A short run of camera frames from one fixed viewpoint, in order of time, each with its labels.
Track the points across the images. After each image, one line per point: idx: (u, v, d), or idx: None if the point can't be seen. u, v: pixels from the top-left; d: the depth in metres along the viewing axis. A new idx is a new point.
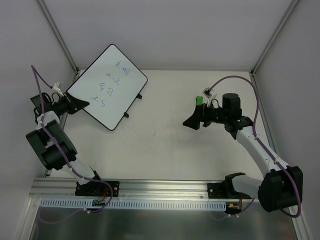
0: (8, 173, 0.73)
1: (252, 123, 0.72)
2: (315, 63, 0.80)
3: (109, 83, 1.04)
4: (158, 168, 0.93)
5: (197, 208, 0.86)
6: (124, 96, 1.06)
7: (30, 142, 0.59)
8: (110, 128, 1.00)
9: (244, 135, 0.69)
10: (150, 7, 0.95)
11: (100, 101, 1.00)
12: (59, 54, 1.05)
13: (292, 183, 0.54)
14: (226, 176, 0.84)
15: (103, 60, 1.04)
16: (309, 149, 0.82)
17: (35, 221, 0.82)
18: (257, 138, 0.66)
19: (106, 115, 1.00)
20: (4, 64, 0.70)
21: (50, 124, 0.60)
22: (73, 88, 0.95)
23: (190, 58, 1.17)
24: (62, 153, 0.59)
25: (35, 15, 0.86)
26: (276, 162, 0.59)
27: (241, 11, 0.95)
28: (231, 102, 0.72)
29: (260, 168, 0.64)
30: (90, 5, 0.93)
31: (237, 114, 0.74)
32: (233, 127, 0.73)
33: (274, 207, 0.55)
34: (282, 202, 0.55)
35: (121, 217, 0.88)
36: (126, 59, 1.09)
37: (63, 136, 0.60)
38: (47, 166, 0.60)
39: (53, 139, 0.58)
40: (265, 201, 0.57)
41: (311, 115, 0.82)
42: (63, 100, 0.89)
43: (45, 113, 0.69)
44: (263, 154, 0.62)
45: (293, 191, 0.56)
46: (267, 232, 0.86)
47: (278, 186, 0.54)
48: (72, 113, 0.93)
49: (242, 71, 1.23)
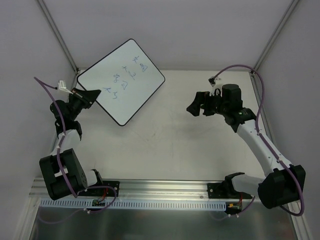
0: (8, 172, 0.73)
1: (254, 118, 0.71)
2: (315, 62, 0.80)
3: (124, 77, 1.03)
4: (158, 168, 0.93)
5: (197, 208, 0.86)
6: (139, 92, 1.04)
7: (41, 168, 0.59)
8: (120, 123, 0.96)
9: (246, 131, 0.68)
10: (149, 8, 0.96)
11: (112, 92, 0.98)
12: (59, 54, 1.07)
13: (295, 181, 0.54)
14: (226, 177, 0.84)
15: (119, 52, 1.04)
16: (310, 149, 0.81)
17: (35, 220, 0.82)
18: (260, 134, 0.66)
19: (117, 107, 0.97)
20: (5, 63, 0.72)
21: (65, 153, 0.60)
22: (85, 74, 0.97)
23: (190, 58, 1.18)
24: (68, 186, 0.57)
25: (36, 16, 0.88)
26: (279, 161, 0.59)
27: (240, 11, 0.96)
28: (232, 93, 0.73)
29: (261, 166, 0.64)
30: (90, 6, 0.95)
31: (237, 106, 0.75)
32: (234, 120, 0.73)
33: (275, 205, 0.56)
34: (284, 199, 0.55)
35: (121, 218, 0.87)
36: (144, 55, 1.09)
37: (75, 168, 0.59)
38: (53, 196, 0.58)
39: (62, 172, 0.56)
40: (266, 198, 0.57)
41: (312, 114, 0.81)
42: (75, 98, 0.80)
43: (67, 132, 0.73)
44: (266, 152, 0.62)
45: (293, 189, 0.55)
46: (268, 232, 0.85)
47: (282, 185, 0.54)
48: (88, 107, 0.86)
49: (241, 72, 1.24)
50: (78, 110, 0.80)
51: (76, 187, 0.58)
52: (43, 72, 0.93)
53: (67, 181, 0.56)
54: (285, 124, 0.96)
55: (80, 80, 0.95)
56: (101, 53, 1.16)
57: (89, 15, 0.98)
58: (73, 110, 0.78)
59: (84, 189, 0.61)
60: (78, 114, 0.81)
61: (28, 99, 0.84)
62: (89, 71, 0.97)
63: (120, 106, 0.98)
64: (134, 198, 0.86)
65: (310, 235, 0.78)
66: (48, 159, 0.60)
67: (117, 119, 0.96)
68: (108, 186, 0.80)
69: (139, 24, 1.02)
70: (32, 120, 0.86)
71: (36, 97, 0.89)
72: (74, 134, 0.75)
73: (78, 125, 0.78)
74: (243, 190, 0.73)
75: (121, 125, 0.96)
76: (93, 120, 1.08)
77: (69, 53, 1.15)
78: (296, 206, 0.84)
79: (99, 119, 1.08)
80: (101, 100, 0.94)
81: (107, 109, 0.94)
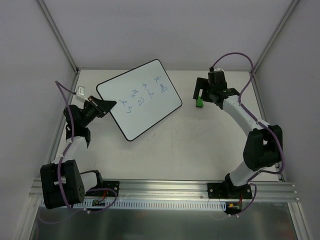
0: (8, 172, 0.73)
1: (237, 94, 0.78)
2: (315, 63, 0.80)
3: (142, 94, 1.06)
4: (158, 168, 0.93)
5: (197, 208, 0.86)
6: (155, 110, 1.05)
7: (42, 175, 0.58)
8: (127, 138, 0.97)
9: (230, 103, 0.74)
10: (150, 8, 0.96)
11: (127, 106, 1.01)
12: (59, 54, 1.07)
13: (275, 138, 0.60)
14: (226, 177, 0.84)
15: (140, 71, 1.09)
16: (310, 150, 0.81)
17: (35, 221, 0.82)
18: (241, 104, 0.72)
19: (128, 121, 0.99)
20: (4, 63, 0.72)
21: (66, 166, 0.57)
22: (106, 84, 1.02)
23: (190, 58, 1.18)
24: (63, 199, 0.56)
25: (35, 16, 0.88)
26: (258, 122, 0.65)
27: (239, 11, 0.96)
28: (215, 75, 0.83)
29: (244, 131, 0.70)
30: (89, 6, 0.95)
31: (222, 86, 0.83)
32: (219, 97, 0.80)
33: (258, 164, 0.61)
34: (266, 158, 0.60)
35: (121, 218, 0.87)
36: (166, 77, 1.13)
37: (74, 182, 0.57)
38: (48, 204, 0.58)
39: (60, 186, 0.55)
40: (250, 160, 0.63)
41: (312, 114, 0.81)
42: (90, 105, 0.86)
43: (77, 138, 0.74)
44: (247, 117, 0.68)
45: (274, 148, 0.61)
46: (268, 233, 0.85)
47: (261, 142, 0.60)
48: (101, 116, 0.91)
49: (241, 71, 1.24)
50: (91, 117, 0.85)
51: (71, 200, 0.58)
52: (43, 72, 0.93)
53: (63, 194, 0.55)
54: (285, 124, 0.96)
55: (99, 88, 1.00)
56: (100, 53, 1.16)
57: (89, 15, 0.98)
58: (85, 117, 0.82)
59: (80, 202, 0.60)
60: (90, 122, 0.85)
61: (28, 99, 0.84)
62: (110, 82, 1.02)
63: (131, 120, 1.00)
64: (134, 198, 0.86)
65: (310, 235, 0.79)
66: (49, 167, 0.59)
67: (125, 132, 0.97)
68: (109, 189, 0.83)
69: (139, 24, 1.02)
70: (32, 120, 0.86)
71: (36, 97, 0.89)
72: (82, 142, 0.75)
73: (86, 132, 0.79)
74: (242, 178, 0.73)
75: (128, 140, 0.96)
76: (93, 120, 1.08)
77: (69, 53, 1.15)
78: (296, 206, 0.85)
79: (99, 118, 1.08)
80: (114, 112, 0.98)
81: (117, 121, 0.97)
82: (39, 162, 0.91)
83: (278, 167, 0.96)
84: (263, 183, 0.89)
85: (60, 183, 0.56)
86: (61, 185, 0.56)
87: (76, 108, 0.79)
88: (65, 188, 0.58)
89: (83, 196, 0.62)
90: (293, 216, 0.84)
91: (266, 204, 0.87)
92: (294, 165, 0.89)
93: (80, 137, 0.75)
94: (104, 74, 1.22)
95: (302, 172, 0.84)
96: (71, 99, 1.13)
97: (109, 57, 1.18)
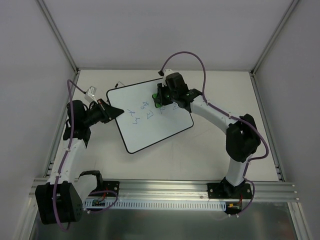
0: (8, 172, 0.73)
1: (201, 94, 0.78)
2: (315, 63, 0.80)
3: (153, 107, 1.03)
4: (158, 168, 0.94)
5: (197, 208, 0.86)
6: (163, 125, 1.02)
7: (37, 195, 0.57)
8: (128, 149, 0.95)
9: (197, 105, 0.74)
10: (149, 8, 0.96)
11: (134, 117, 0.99)
12: (59, 54, 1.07)
13: (252, 128, 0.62)
14: (223, 180, 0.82)
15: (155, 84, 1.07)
16: (310, 151, 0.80)
17: (35, 221, 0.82)
18: (209, 103, 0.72)
19: (131, 133, 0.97)
20: (4, 63, 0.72)
21: (62, 187, 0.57)
22: (119, 90, 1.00)
23: (191, 58, 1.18)
24: (56, 219, 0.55)
25: (35, 15, 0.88)
26: (230, 116, 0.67)
27: (239, 11, 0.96)
28: (175, 79, 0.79)
29: (219, 128, 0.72)
30: (89, 6, 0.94)
31: (184, 90, 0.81)
32: (185, 102, 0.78)
33: (244, 154, 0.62)
34: (248, 146, 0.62)
35: (121, 218, 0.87)
36: None
37: (68, 204, 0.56)
38: (44, 220, 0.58)
39: (54, 207, 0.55)
40: (235, 154, 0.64)
41: (311, 115, 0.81)
42: (97, 108, 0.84)
43: (75, 140, 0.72)
44: (219, 115, 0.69)
45: (251, 135, 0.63)
46: (269, 234, 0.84)
47: (238, 133, 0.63)
48: (105, 121, 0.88)
49: (242, 72, 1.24)
50: (95, 120, 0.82)
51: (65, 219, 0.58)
52: (43, 72, 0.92)
53: (57, 217, 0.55)
54: (285, 124, 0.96)
55: (109, 93, 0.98)
56: (100, 53, 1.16)
57: (89, 15, 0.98)
58: (89, 115, 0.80)
59: (76, 221, 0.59)
60: (93, 124, 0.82)
61: (28, 99, 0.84)
62: (122, 90, 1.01)
63: (135, 132, 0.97)
64: (133, 198, 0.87)
65: (309, 235, 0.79)
66: (44, 189, 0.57)
67: (127, 143, 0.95)
68: (109, 191, 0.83)
69: (139, 24, 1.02)
70: (32, 120, 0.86)
71: (36, 97, 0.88)
72: (81, 144, 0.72)
73: (86, 130, 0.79)
74: (238, 175, 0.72)
75: (129, 152, 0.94)
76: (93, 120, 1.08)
77: (69, 53, 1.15)
78: (295, 206, 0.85)
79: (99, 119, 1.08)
80: (119, 121, 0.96)
81: (121, 130, 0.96)
82: (39, 162, 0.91)
83: (278, 166, 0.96)
84: (262, 183, 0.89)
85: (54, 204, 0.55)
86: (55, 206, 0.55)
87: (80, 103, 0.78)
88: (60, 208, 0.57)
89: (81, 213, 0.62)
90: (293, 216, 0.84)
91: (265, 204, 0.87)
92: (294, 165, 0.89)
93: (79, 140, 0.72)
94: (105, 74, 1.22)
95: (302, 172, 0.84)
96: (73, 93, 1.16)
97: (110, 58, 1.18)
